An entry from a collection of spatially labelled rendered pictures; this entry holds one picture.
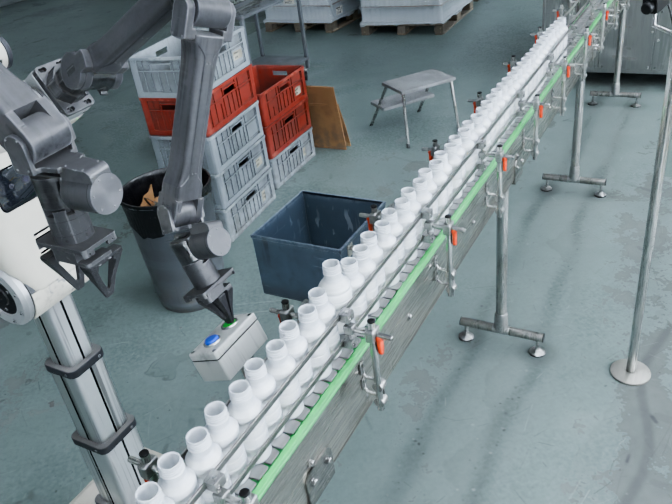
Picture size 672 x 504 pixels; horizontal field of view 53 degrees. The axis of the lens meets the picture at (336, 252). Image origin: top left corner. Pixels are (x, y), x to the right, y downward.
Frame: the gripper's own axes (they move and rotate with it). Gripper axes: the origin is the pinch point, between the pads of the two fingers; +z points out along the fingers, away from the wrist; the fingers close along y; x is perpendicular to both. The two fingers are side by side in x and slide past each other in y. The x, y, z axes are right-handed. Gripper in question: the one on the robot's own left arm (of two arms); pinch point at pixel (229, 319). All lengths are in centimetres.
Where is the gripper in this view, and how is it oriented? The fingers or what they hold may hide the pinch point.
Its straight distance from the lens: 139.9
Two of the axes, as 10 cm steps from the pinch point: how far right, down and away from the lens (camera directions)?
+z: 4.2, 8.5, 3.1
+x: -7.8, 1.6, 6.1
